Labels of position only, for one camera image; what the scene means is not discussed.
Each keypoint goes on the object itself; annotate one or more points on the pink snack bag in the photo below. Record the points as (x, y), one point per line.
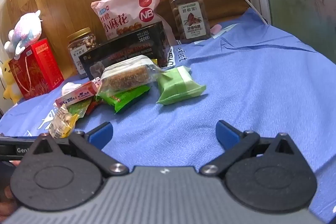
(126, 3)

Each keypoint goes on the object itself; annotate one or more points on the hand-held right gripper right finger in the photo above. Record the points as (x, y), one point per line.
(227, 134)

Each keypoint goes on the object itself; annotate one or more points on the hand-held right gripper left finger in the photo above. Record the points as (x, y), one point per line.
(101, 132)

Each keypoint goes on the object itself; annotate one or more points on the clear-wrapped brown cake packet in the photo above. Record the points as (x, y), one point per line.
(126, 77)

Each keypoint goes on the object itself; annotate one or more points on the small red snack packet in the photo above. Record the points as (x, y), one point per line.
(92, 107)

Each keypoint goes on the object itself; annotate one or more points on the small green snack packet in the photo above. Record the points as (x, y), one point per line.
(78, 108)

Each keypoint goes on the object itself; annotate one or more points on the frosted glass door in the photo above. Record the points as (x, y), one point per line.
(302, 3)

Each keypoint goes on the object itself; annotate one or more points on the bright green snack packet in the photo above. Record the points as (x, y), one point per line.
(123, 99)

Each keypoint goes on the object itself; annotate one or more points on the blue printed bed sheet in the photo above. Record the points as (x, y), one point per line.
(249, 82)

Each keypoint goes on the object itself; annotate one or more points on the red gift box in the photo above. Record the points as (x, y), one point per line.
(39, 69)

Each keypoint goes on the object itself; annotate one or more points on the pecan jar with gold lid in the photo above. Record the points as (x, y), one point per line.
(193, 19)

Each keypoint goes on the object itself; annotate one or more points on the yellow plush toy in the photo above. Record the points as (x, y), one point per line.
(8, 82)

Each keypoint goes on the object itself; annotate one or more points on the nut jar with gold lid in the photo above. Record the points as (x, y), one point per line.
(78, 48)

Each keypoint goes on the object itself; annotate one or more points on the white crumpled tissue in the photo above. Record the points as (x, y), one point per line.
(69, 87)

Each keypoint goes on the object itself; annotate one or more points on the pink and white plush toy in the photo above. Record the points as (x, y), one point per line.
(25, 29)

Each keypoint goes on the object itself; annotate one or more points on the light green snack packet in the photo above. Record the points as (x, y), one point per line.
(178, 85)

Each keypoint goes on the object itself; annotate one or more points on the black gift box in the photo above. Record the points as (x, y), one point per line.
(136, 43)

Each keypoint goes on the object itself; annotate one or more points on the pink and white candy box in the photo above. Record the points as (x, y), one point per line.
(78, 94)

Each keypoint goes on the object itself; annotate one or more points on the yellow snack packet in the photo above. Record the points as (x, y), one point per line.
(61, 121)

